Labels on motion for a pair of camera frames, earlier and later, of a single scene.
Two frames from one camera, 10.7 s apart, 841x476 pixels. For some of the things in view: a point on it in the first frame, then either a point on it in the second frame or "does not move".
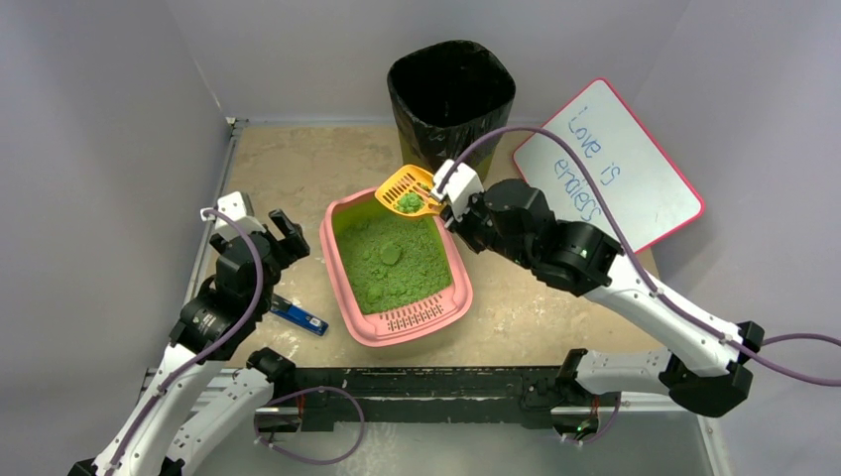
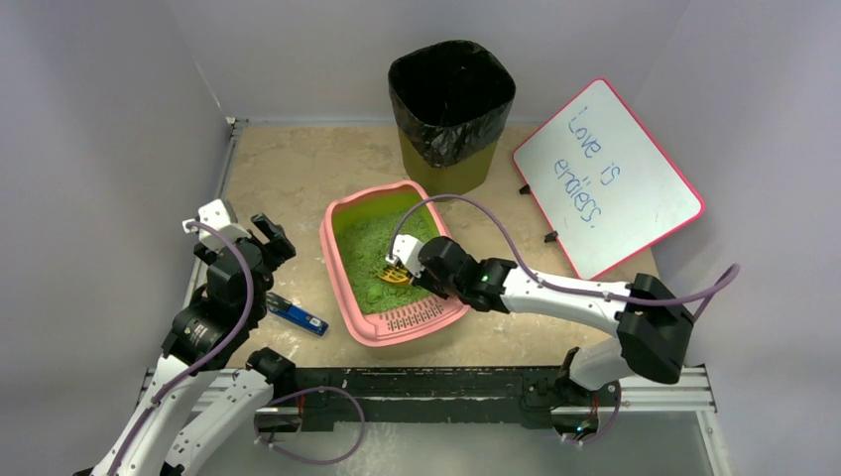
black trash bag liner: x=447 y=95 does not move
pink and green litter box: x=396 y=278 does not move
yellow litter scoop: x=409 y=191 to x=397 y=275
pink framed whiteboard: x=649 y=194 does not move
